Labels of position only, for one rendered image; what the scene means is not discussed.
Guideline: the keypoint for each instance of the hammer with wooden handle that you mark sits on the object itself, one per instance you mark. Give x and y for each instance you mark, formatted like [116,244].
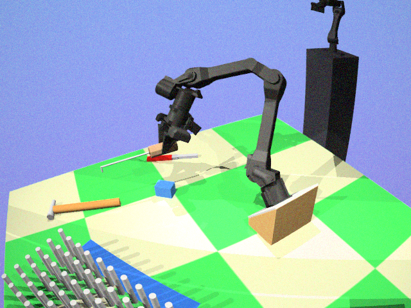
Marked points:
[82,206]

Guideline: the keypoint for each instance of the blue flat strip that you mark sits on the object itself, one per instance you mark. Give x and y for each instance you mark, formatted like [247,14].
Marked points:
[164,293]

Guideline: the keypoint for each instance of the blue box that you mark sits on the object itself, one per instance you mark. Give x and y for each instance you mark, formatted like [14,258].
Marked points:
[165,189]

